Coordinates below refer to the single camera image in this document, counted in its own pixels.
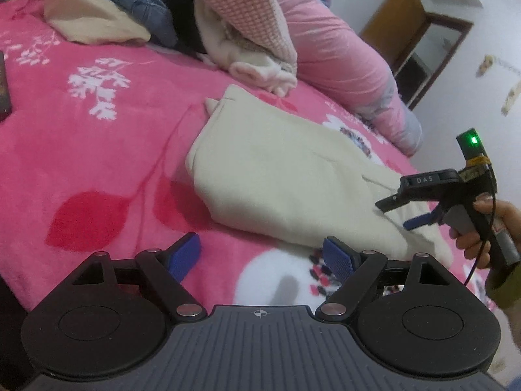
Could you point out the pink floral bed blanket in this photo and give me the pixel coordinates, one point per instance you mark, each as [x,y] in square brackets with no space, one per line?
[93,158]

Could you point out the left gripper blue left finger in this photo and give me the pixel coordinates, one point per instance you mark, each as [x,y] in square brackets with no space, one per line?
[162,274]

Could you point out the blue denim jeans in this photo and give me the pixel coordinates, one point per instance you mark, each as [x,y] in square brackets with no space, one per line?
[155,16]

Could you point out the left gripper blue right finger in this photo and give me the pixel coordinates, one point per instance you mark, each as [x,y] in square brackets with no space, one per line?
[358,274]

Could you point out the dark object at bed edge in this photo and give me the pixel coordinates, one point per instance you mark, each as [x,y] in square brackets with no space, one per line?
[5,98]

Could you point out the brown wooden door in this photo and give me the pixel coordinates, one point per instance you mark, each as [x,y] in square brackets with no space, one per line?
[416,43]

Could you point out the beige cloth on pile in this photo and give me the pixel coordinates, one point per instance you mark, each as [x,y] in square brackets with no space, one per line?
[93,22]

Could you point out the pink grey rolled quilt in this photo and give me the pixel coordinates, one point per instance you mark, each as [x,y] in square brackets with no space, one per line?
[333,59]

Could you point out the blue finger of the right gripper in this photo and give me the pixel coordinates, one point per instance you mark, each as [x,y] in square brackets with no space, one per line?
[390,203]
[427,219]

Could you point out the black garment in pile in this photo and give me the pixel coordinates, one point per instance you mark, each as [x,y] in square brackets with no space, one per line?
[184,23]

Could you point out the cream fleece garment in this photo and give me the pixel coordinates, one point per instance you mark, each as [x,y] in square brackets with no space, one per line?
[260,169]

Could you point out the light pink fluffy garment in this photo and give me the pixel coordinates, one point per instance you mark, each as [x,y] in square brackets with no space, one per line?
[253,68]

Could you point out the pink checked knit garment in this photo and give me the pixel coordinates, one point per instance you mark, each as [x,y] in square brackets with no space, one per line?
[257,25]

